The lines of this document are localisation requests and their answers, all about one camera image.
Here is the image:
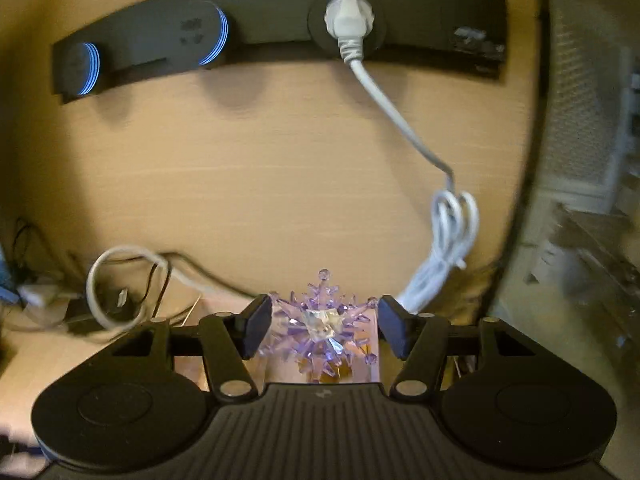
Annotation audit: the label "black wall socket panel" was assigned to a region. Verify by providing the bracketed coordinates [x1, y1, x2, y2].
[50, 0, 509, 107]

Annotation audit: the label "pink cardboard box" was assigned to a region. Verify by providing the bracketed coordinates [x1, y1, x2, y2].
[172, 302, 383, 393]

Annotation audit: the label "grey cable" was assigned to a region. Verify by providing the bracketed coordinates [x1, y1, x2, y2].
[85, 244, 262, 331]

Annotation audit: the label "black power adapter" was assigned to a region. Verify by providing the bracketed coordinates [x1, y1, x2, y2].
[62, 297, 133, 341]

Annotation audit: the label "white power cable with plug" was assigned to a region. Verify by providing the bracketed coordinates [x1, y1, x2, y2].
[323, 0, 481, 317]

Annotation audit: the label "black cables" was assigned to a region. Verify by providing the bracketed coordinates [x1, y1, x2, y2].
[10, 217, 253, 322]

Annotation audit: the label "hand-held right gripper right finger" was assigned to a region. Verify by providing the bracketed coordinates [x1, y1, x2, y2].
[377, 295, 542, 404]

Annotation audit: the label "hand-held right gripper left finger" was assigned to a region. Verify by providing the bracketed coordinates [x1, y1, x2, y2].
[106, 293, 273, 404]

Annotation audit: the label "purple crystal snowflake ornament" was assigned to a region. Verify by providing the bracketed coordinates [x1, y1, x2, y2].
[257, 268, 381, 386]

